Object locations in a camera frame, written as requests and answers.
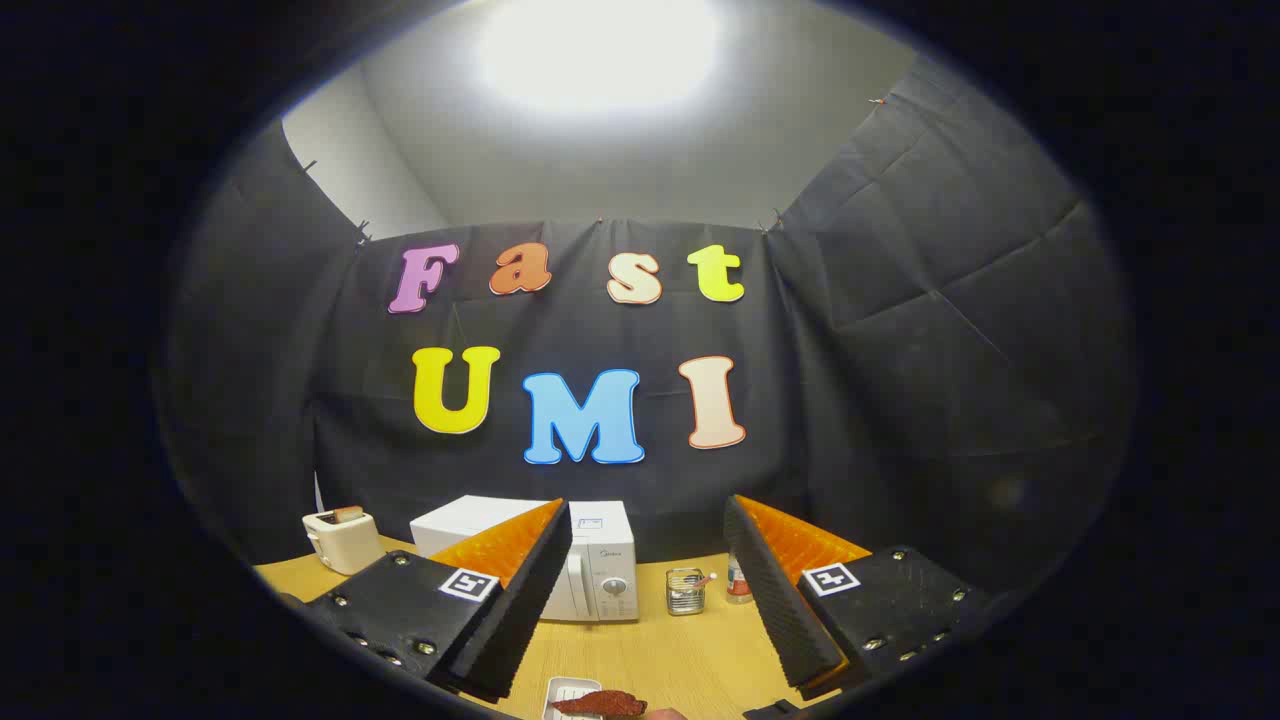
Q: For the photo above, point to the white toaster oven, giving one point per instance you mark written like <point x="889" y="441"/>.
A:
<point x="605" y="570"/>

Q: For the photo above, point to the toast slice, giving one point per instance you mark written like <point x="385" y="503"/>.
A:
<point x="348" y="514"/>

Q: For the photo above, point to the clear plastic water bottle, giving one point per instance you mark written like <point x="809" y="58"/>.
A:
<point x="738" y="585"/>

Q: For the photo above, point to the cream pop-up toaster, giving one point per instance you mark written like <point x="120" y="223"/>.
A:
<point x="345" y="545"/>

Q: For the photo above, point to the red-brown meat slice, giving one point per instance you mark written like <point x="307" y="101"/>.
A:
<point x="600" y="704"/>

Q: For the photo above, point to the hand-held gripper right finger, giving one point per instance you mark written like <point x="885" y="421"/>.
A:
<point x="785" y="610"/>

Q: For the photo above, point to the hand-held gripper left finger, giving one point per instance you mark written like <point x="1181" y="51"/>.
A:
<point x="520" y="610"/>

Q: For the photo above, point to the small white rectangular plate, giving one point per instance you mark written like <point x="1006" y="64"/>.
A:
<point x="566" y="690"/>

